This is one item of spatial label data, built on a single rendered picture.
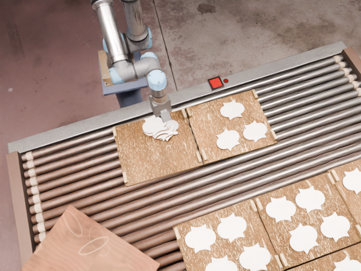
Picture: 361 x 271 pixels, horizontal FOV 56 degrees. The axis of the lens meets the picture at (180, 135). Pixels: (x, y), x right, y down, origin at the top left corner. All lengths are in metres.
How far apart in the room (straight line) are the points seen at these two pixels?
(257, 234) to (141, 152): 0.71
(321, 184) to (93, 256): 1.14
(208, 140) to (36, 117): 1.84
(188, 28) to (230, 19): 0.44
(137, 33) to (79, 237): 1.04
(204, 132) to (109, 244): 0.75
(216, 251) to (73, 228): 0.66
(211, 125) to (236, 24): 1.91
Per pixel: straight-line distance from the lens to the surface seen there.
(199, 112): 1.90
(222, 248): 1.67
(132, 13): 1.74
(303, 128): 1.98
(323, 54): 2.30
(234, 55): 3.36
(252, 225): 1.71
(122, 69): 1.49
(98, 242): 1.61
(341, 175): 1.91
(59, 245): 1.66
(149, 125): 1.79
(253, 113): 1.93
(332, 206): 1.84
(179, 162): 1.77
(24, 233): 1.83
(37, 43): 3.73
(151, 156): 1.79
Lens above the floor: 2.59
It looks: 64 degrees down
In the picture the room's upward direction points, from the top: 3 degrees counter-clockwise
